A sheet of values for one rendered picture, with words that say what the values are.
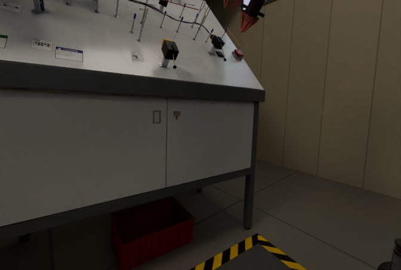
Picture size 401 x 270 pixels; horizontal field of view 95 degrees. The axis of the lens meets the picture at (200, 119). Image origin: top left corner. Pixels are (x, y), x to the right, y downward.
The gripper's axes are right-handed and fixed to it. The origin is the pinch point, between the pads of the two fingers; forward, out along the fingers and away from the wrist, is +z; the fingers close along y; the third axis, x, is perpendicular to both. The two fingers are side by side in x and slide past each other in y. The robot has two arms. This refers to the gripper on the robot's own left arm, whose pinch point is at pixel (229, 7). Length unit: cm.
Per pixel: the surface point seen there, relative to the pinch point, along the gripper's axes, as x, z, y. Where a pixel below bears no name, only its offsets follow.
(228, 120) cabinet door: 23, 51, -1
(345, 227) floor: 85, 103, -74
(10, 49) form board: 10, 30, 80
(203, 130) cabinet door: 24, 55, 15
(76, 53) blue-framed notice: 8, 29, 64
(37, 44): 6, 29, 74
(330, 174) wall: 50, 117, -161
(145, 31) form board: -11.9, 20.1, 35.9
